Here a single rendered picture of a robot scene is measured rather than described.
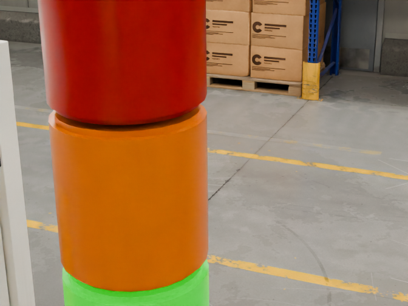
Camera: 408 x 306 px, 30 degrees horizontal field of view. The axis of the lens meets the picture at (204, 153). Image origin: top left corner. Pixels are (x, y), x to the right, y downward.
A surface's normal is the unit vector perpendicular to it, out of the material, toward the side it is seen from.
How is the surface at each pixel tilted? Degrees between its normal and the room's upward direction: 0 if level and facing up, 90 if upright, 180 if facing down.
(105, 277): 90
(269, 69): 92
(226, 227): 0
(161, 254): 90
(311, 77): 90
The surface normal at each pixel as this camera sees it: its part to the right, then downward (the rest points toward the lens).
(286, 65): -0.37, 0.33
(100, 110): -0.11, 0.36
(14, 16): -0.25, -0.53
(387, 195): -0.01, -0.93
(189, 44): 0.81, 0.20
